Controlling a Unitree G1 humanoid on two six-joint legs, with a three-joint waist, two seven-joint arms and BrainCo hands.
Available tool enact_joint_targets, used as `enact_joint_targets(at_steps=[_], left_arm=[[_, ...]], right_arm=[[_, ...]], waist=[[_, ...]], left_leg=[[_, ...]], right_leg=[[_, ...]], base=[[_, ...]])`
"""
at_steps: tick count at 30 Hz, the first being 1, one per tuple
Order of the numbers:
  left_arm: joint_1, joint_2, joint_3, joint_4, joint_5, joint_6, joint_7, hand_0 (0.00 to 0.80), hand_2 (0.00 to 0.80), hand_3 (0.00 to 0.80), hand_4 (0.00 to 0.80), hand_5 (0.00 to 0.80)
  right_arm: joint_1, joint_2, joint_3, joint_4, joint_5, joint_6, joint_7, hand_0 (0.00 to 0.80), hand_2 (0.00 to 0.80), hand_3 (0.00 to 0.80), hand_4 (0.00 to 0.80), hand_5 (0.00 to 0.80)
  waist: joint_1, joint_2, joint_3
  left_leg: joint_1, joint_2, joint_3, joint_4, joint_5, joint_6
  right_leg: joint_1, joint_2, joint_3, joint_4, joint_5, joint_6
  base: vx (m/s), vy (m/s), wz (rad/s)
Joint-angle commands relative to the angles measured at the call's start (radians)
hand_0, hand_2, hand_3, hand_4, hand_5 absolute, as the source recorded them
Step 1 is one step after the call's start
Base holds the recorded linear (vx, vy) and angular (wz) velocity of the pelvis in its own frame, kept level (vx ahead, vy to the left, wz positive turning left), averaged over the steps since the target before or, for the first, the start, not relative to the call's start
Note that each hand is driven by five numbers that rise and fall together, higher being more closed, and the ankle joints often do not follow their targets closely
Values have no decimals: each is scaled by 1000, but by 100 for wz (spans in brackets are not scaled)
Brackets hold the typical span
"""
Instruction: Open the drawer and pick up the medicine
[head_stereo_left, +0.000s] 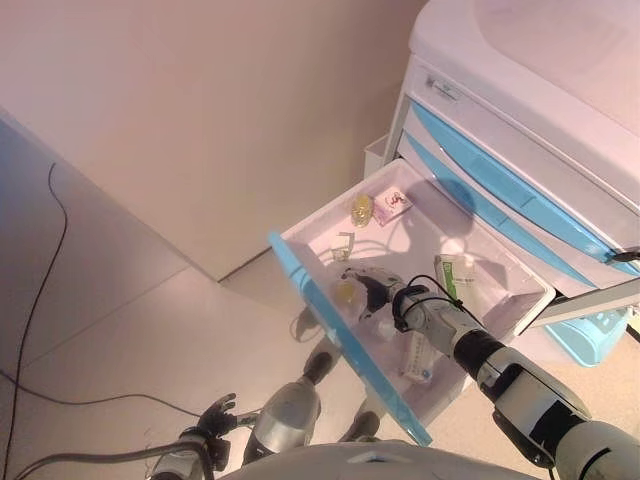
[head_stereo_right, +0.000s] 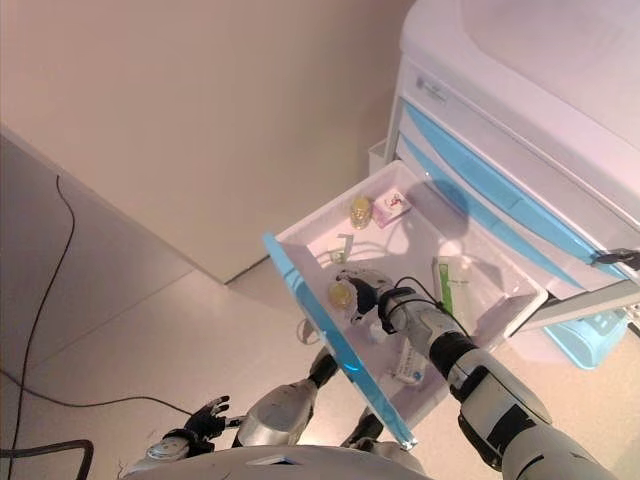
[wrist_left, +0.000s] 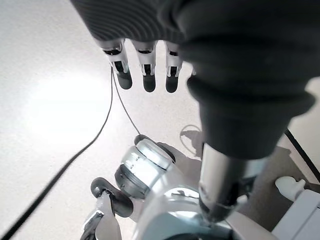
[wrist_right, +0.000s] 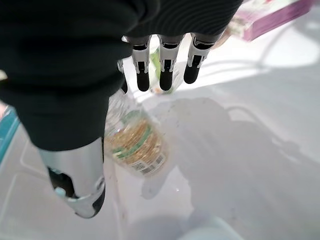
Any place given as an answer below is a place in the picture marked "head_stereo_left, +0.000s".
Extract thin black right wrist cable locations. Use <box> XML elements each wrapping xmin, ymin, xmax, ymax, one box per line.
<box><xmin>393</xmin><ymin>273</ymin><xmax>462</xmax><ymax>332</ymax></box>

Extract thin black floor cable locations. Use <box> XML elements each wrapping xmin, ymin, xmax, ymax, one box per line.
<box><xmin>0</xmin><ymin>162</ymin><xmax>202</xmax><ymax>419</ymax></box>

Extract blue white medicine box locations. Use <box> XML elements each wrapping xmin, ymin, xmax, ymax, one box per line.
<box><xmin>399</xmin><ymin>331</ymin><xmax>445</xmax><ymax>387</ymax></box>

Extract blue-fronted cart drawer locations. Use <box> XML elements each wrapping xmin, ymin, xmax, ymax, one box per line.
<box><xmin>267</xmin><ymin>158</ymin><xmax>558</xmax><ymax>447</ymax></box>
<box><xmin>393</xmin><ymin>129</ymin><xmax>604</xmax><ymax>292</ymax></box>
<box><xmin>398</xmin><ymin>95</ymin><xmax>640</xmax><ymax>277</ymax></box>

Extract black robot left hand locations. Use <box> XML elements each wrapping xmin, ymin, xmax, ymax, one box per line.
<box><xmin>197</xmin><ymin>392</ymin><xmax>259</xmax><ymax>438</ymax></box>

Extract white plastic side bin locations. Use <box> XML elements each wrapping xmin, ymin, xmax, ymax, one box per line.
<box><xmin>363</xmin><ymin>133</ymin><xmax>393</xmax><ymax>174</ymax></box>

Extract small clear vial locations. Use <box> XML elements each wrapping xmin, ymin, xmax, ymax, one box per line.
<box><xmin>371</xmin><ymin>319</ymin><xmax>397</xmax><ymax>344</ymax></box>

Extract small yellow capsule container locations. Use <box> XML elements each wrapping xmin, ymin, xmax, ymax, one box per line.
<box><xmin>349</xmin><ymin>195</ymin><xmax>376</xmax><ymax>228</ymax></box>

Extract pink white medicine box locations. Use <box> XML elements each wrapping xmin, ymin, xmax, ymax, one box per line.
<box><xmin>373</xmin><ymin>185</ymin><xmax>414</xmax><ymax>227</ymax></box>

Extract white bin light blue lid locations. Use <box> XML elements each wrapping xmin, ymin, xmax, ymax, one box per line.
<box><xmin>543</xmin><ymin>305</ymin><xmax>639</xmax><ymax>369</ymax></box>

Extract clear bottle yellow capsules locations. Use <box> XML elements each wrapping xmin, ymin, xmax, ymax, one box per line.
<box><xmin>333</xmin><ymin>280</ymin><xmax>367</xmax><ymax>322</ymax></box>

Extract green white medicine box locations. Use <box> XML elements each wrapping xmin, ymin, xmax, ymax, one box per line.
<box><xmin>433</xmin><ymin>253</ymin><xmax>480</xmax><ymax>315</ymax></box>

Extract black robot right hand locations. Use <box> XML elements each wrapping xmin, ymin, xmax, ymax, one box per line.
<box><xmin>341</xmin><ymin>267</ymin><xmax>405</xmax><ymax>320</ymax></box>

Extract grey robot torso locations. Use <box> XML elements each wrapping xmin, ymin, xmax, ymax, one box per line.
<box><xmin>219</xmin><ymin>438</ymin><xmax>554</xmax><ymax>480</ymax></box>

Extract silver robot left leg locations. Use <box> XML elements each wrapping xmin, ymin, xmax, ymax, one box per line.
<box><xmin>241</xmin><ymin>351</ymin><xmax>337</xmax><ymax>464</ymax></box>

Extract white medical cart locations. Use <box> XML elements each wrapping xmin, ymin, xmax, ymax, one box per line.
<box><xmin>268</xmin><ymin>0</ymin><xmax>640</xmax><ymax>447</ymax></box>

